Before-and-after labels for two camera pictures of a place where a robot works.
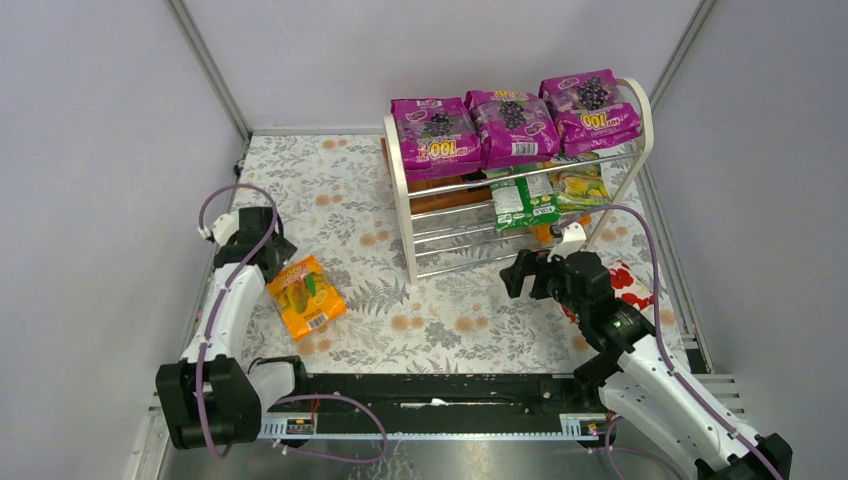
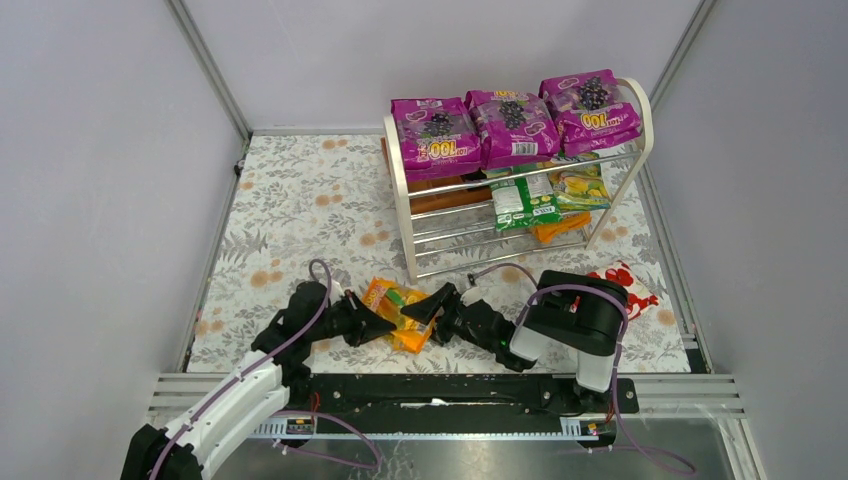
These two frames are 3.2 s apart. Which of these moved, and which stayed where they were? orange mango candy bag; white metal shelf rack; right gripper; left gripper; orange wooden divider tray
Moved: orange mango candy bag; left gripper; right gripper
Stayed: white metal shelf rack; orange wooden divider tray
